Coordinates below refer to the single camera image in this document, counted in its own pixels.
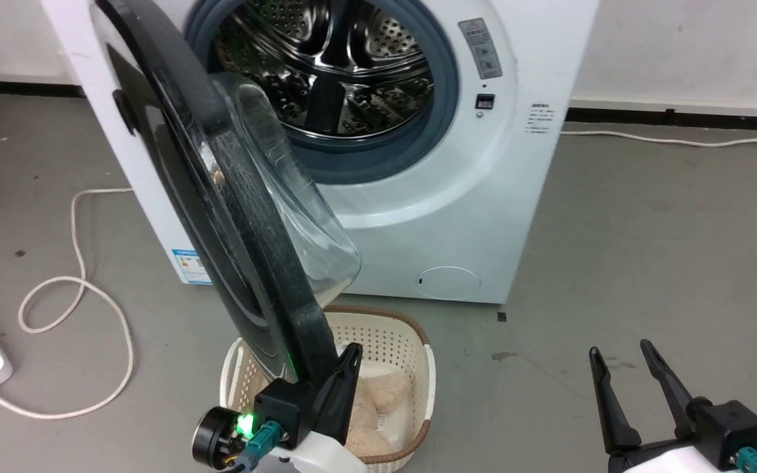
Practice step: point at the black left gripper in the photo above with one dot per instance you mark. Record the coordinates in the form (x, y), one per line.
(290, 407)

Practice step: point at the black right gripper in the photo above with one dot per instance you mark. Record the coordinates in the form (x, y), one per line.
(730, 424)

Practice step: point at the black round washer door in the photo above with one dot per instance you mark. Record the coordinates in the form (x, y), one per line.
(247, 217)

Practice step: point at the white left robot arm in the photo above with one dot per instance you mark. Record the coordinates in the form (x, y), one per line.
(319, 460)

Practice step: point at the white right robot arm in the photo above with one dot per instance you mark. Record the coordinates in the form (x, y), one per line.
(674, 463)

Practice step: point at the white front-load washing machine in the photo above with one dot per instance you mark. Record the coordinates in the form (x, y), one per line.
(536, 197)

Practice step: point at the grey rubber door gasket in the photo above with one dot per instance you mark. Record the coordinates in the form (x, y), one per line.
(445, 92)

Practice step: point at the black door latch socket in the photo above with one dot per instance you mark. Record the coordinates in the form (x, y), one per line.
(485, 101)

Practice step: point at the beige plush toy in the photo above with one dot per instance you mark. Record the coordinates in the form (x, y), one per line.
(378, 394)

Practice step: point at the cream plastic laundry basket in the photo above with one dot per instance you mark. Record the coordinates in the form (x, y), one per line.
(385, 335)

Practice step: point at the round white filter cover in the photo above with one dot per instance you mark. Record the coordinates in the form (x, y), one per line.
(448, 283)

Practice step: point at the blue energy label sticker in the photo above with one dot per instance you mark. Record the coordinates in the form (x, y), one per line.
(189, 266)

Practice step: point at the small black text label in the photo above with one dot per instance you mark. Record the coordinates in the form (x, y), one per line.
(542, 118)

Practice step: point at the steel perforated washer drum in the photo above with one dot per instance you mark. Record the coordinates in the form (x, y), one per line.
(385, 39)

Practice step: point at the grey warning sticker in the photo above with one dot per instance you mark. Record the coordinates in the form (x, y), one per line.
(480, 49)

